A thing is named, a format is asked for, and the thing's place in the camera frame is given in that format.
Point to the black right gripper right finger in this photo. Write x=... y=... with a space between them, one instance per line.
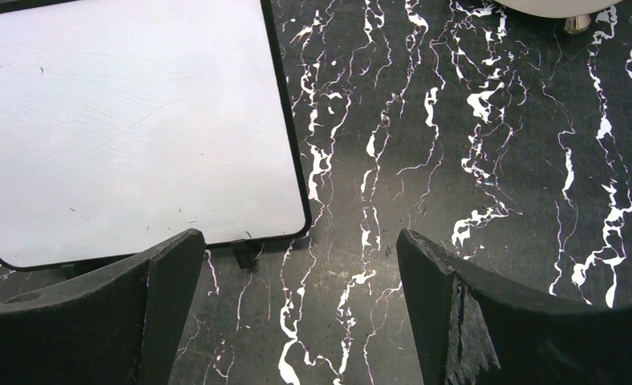
x=473 y=326

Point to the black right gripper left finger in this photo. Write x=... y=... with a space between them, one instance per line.
x=119 y=324

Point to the black framed whiteboard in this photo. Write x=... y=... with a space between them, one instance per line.
x=124 y=123

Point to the cream cylindrical container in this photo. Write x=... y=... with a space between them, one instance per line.
x=575 y=13

